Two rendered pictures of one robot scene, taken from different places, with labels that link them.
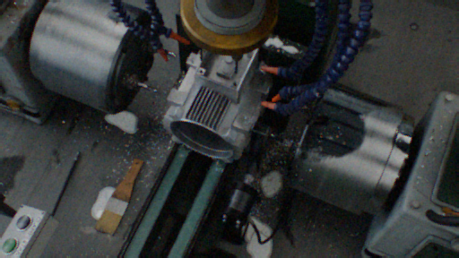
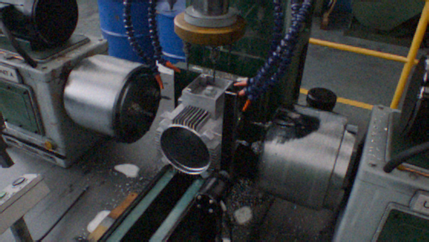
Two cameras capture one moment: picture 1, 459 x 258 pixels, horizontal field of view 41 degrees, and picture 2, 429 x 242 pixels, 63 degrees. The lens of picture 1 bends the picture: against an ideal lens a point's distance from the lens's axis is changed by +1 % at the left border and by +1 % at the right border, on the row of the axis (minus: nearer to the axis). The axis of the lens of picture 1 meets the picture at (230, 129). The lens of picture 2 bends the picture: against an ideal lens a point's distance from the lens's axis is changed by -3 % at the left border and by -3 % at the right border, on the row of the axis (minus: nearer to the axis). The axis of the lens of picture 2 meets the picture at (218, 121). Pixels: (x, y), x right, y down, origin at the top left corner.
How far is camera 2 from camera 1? 0.67 m
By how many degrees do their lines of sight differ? 31
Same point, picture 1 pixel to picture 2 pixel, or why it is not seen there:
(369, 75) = not seen: hidden behind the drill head
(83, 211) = (81, 226)
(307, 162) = (273, 146)
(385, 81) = not seen: hidden behind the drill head
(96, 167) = (99, 196)
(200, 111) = (184, 116)
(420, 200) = (376, 161)
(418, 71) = not seen: hidden behind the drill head
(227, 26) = (207, 17)
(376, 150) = (331, 132)
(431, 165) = (379, 141)
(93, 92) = (104, 109)
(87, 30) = (108, 66)
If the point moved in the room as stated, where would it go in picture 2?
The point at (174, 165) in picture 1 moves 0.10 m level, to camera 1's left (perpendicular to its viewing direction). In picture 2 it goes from (161, 181) to (126, 178)
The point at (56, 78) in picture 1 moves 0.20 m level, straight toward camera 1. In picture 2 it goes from (80, 102) to (91, 141)
